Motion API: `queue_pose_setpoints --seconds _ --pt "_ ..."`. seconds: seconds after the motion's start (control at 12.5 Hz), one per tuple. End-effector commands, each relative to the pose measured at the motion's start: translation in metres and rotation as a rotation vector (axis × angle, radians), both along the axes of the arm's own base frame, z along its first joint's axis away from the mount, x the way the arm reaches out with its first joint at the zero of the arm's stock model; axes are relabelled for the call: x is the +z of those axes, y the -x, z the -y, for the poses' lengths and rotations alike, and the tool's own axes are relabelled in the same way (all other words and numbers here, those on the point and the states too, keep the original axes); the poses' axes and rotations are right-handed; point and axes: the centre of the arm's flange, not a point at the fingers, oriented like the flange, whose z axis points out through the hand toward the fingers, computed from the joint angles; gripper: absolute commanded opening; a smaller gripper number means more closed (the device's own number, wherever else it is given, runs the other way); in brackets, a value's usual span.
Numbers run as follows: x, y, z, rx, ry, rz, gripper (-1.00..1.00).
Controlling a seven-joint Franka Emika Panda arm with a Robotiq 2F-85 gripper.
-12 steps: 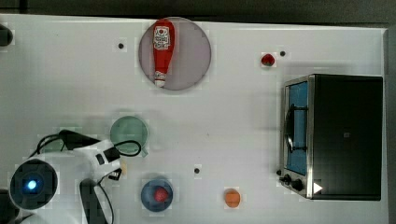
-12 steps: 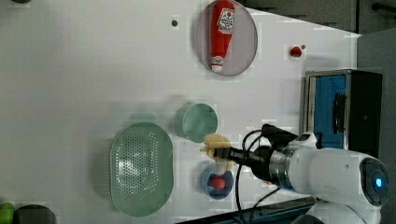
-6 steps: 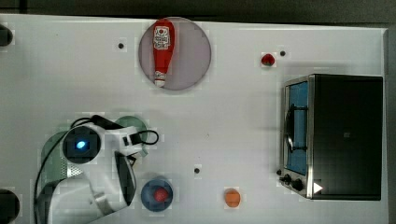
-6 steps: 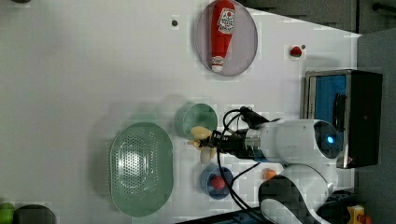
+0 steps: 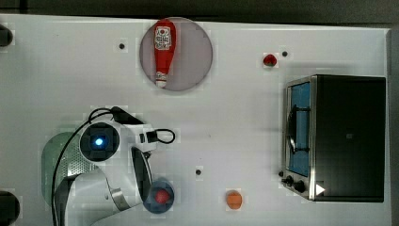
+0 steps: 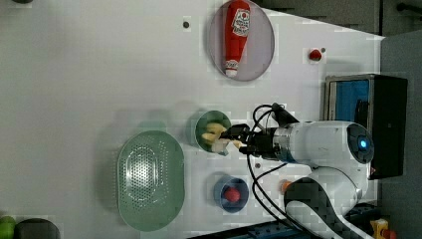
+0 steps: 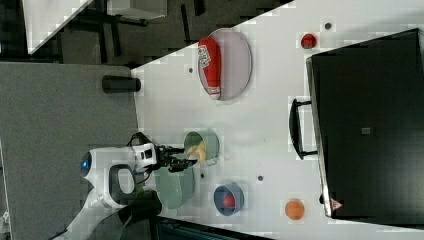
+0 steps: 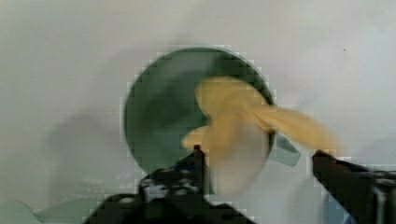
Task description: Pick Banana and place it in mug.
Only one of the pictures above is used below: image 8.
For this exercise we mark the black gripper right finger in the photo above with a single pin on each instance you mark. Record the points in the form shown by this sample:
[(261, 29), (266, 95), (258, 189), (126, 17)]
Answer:
[(367, 195)]

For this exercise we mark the green mug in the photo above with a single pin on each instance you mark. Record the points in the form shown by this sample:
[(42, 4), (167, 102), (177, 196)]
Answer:
[(160, 108)]

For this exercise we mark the peeled yellow toy banana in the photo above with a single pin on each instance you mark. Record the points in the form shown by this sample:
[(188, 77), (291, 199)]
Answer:
[(236, 138)]

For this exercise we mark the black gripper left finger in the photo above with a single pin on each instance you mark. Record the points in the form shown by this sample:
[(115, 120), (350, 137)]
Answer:
[(185, 177)]

